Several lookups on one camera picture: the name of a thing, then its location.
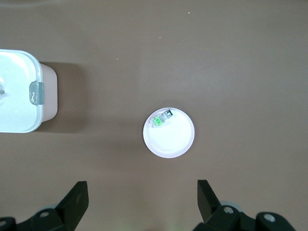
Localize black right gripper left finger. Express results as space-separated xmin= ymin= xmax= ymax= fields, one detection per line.
xmin=0 ymin=180 xmax=89 ymax=231

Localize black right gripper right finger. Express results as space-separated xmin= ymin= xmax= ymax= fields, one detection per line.
xmin=193 ymin=179 xmax=295 ymax=231

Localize pink round plate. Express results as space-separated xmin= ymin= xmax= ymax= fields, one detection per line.
xmin=142 ymin=107 xmax=195 ymax=159

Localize white lidded storage box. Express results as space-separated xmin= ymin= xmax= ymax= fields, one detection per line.
xmin=0 ymin=49 xmax=58 ymax=134

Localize green white switch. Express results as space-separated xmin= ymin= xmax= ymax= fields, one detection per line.
xmin=149 ymin=109 xmax=174 ymax=128

